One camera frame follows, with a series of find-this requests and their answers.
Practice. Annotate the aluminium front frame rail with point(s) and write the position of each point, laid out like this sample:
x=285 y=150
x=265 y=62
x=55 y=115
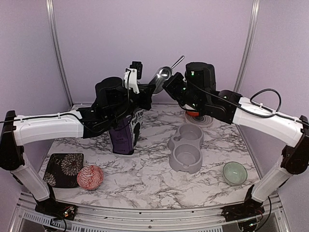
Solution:
x=105 y=219

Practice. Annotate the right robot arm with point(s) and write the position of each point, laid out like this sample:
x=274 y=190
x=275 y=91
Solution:
x=196 y=91

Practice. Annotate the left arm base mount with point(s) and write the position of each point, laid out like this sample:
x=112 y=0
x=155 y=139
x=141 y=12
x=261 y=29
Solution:
x=54 y=208

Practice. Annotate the grey double pet bowl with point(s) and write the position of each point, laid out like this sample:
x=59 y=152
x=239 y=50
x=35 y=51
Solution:
x=184 y=146

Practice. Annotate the aluminium right corner post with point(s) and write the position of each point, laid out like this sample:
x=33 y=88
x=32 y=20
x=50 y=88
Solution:
x=248 y=44

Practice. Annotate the pale green glass bowl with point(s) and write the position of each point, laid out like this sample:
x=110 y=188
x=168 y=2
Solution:
x=234 y=173

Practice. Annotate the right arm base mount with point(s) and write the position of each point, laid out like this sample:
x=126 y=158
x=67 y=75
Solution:
x=246 y=209

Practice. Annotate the purple puppy food bag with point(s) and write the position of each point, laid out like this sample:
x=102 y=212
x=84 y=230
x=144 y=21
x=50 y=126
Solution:
x=124 y=137

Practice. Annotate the aluminium left corner post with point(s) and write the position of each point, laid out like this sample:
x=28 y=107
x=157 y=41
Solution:
x=59 y=60

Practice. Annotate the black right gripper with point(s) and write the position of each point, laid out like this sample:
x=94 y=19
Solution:
x=169 y=85

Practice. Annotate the black floral square plate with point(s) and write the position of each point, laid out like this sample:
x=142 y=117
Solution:
x=62 y=170

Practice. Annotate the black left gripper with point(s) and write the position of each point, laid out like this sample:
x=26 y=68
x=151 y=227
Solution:
x=147 y=92

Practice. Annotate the spiral pattern ceramic plate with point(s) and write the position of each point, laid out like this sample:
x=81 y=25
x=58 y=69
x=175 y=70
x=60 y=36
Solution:
x=201 y=121

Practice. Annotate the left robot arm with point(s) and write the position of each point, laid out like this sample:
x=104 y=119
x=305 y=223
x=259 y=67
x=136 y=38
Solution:
x=115 y=100

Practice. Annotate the aluminium corner post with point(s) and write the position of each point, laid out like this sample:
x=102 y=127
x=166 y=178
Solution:
x=248 y=44
x=59 y=60

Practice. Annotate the red patterned ceramic bowl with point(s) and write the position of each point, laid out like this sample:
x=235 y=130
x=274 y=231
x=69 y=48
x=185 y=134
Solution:
x=90 y=177

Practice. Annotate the silver metal scoop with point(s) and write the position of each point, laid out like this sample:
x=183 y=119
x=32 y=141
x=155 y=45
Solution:
x=163 y=74

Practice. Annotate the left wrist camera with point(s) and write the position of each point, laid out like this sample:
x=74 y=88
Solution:
x=132 y=75

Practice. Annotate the orange white ceramic bowl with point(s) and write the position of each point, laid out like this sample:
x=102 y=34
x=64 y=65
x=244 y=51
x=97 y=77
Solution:
x=193 y=114

